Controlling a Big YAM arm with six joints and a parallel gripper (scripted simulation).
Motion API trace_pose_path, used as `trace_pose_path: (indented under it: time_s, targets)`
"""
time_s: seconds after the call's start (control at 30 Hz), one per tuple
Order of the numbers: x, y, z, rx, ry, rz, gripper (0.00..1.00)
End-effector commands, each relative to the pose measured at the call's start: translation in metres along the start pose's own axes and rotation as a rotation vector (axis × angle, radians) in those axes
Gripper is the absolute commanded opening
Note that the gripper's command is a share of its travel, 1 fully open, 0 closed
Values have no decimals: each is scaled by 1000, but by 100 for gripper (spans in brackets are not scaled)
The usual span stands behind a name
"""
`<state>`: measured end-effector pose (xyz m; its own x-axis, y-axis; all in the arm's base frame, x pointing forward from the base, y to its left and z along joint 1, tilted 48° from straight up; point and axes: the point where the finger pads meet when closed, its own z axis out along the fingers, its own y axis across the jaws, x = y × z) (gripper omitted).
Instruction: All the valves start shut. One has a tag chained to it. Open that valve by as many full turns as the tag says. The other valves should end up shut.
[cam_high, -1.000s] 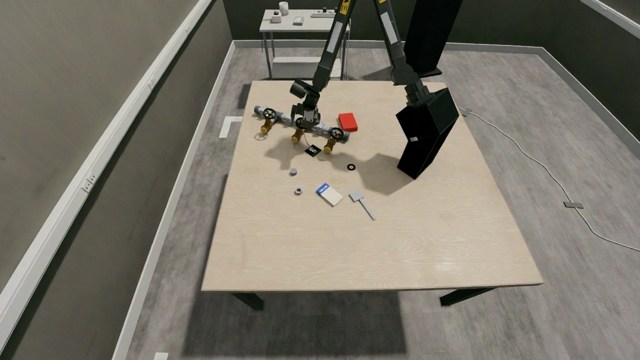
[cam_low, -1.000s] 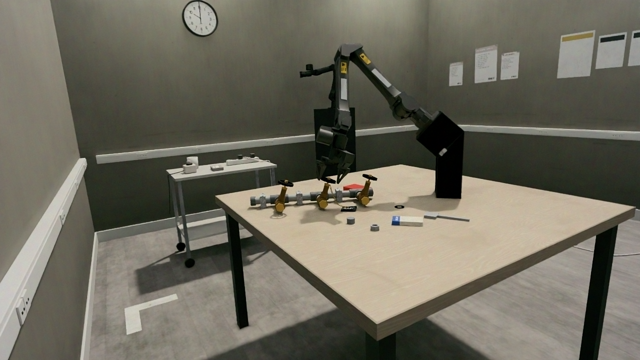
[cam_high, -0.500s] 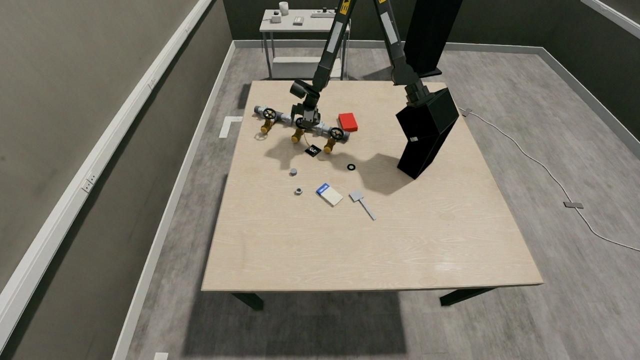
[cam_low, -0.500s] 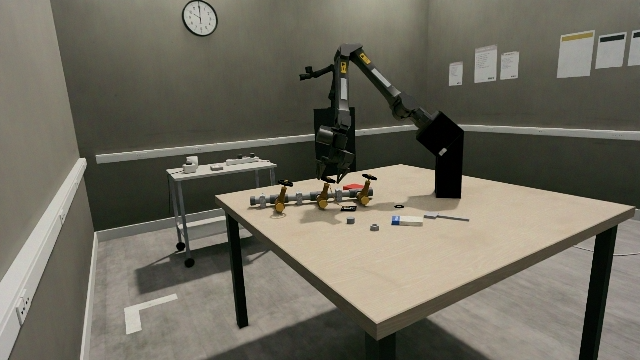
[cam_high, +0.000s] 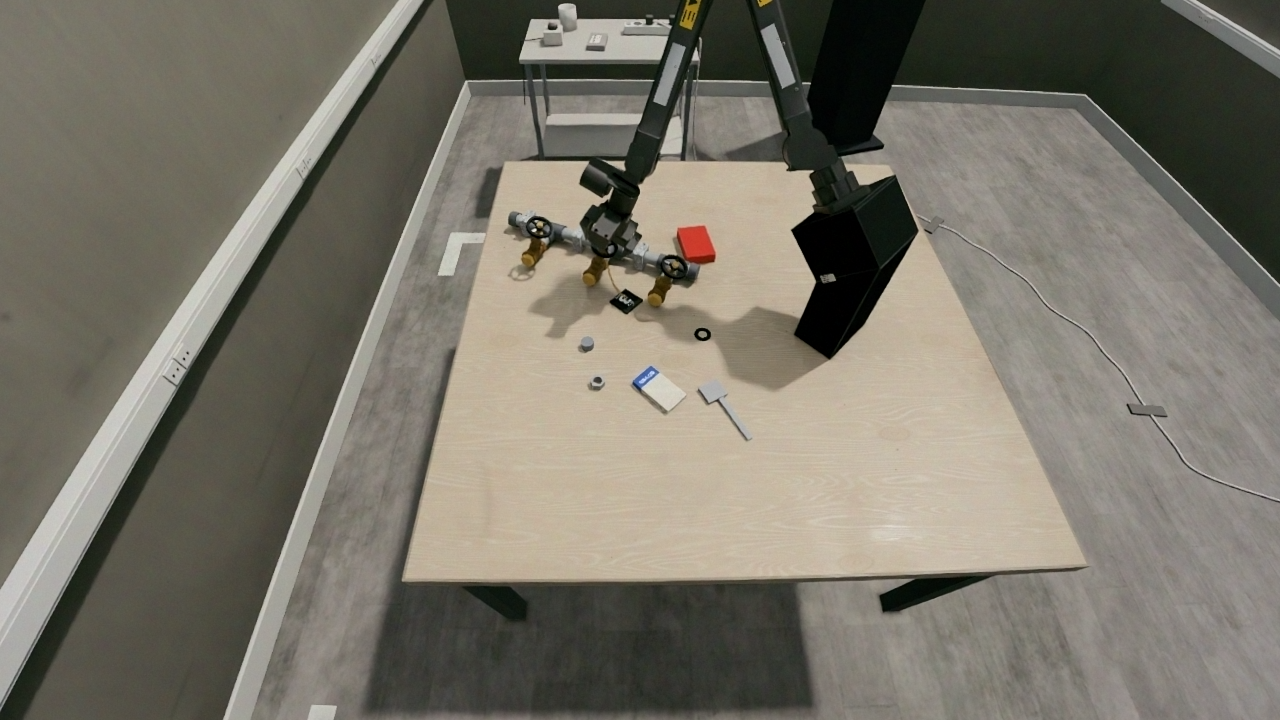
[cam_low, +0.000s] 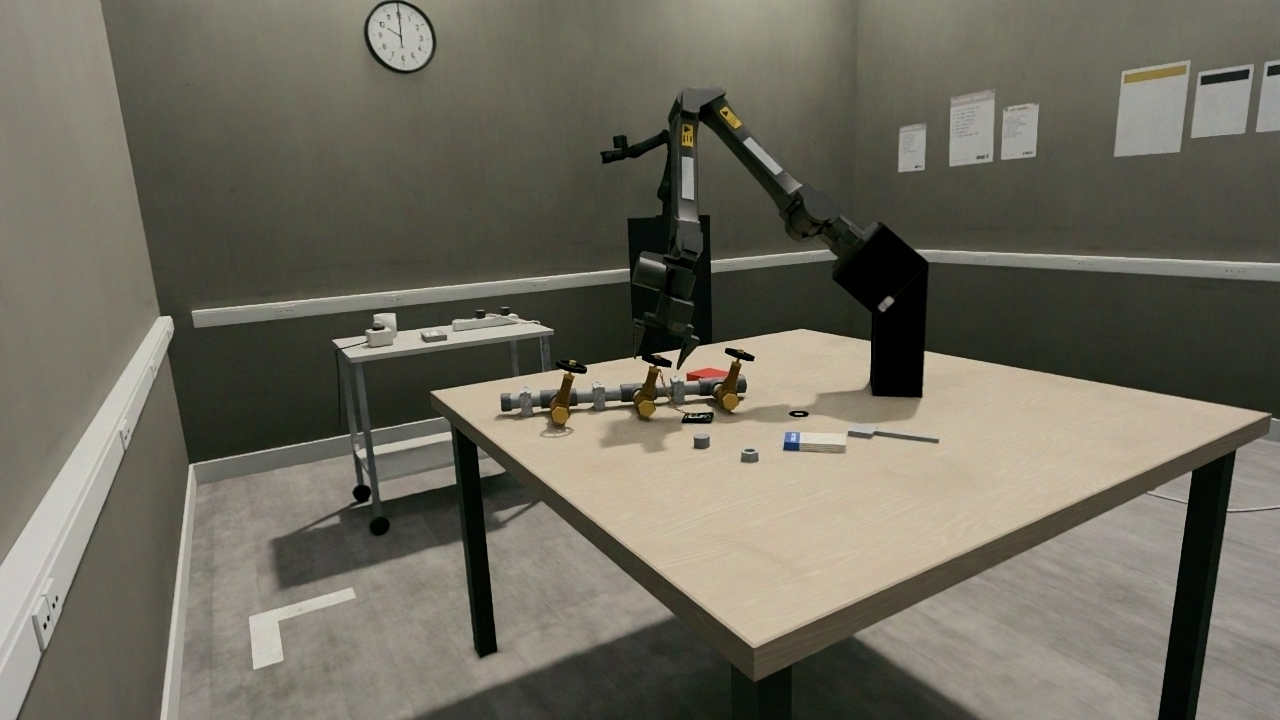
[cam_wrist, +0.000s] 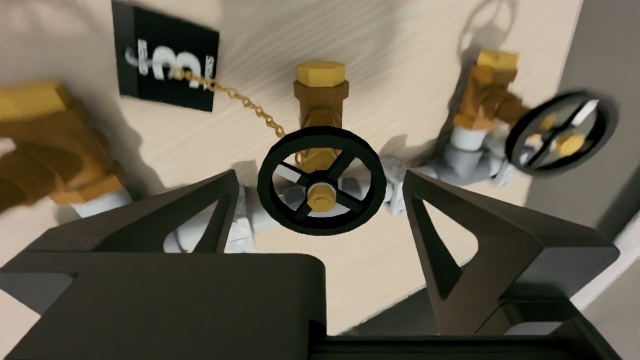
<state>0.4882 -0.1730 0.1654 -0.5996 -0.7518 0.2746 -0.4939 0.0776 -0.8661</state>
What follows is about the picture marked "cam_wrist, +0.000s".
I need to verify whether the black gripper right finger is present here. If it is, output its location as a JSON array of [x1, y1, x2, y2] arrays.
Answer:
[[402, 169, 621, 335]]

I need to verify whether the black tag with gold chain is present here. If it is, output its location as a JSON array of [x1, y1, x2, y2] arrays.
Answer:
[[110, 0, 286, 139]]

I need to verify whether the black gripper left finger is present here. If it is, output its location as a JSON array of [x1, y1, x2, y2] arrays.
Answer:
[[23, 169, 240, 253]]

